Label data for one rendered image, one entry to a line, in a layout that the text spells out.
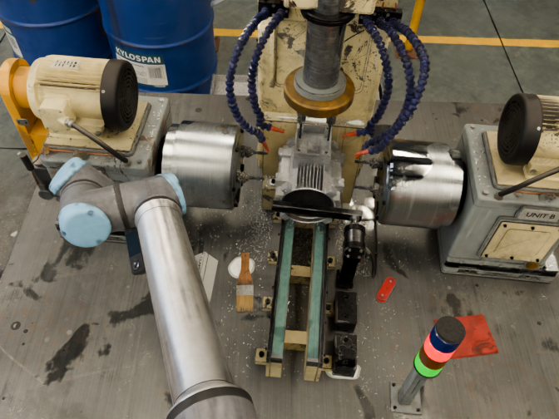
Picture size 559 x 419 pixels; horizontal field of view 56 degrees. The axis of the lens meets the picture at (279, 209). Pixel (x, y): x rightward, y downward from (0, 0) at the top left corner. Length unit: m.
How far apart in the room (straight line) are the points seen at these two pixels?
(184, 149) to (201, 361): 0.82
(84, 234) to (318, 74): 0.64
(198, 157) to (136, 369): 0.59
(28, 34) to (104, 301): 1.90
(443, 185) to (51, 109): 1.01
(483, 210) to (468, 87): 2.32
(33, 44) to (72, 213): 2.26
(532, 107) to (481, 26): 3.00
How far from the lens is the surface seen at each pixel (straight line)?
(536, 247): 1.63
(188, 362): 0.74
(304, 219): 1.56
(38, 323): 1.66
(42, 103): 1.43
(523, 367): 1.65
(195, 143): 1.46
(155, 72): 2.92
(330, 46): 1.25
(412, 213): 1.48
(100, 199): 1.05
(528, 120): 1.39
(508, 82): 3.90
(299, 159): 1.46
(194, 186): 1.46
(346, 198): 1.77
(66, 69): 1.43
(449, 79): 3.77
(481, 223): 1.53
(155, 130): 1.51
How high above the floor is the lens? 2.18
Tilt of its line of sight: 52 degrees down
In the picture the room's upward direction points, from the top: 3 degrees clockwise
